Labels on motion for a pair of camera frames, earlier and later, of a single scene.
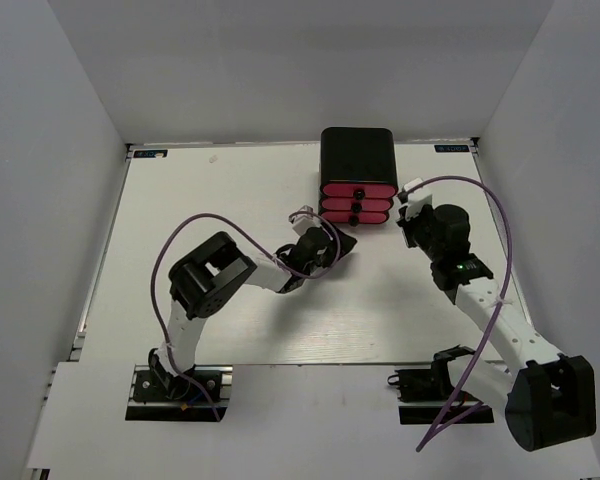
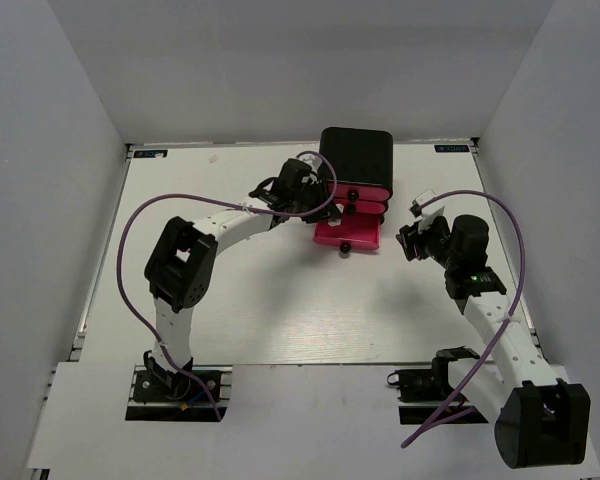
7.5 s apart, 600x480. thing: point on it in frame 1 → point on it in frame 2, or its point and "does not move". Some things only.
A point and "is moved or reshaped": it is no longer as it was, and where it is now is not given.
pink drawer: x=358 y=191 does not move
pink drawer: x=356 y=204 does not move
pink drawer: x=363 y=216 is moved or reshaped
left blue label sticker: x=150 y=153 does not move
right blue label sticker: x=452 y=148 does not move
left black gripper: x=346 y=243 → x=331 y=213
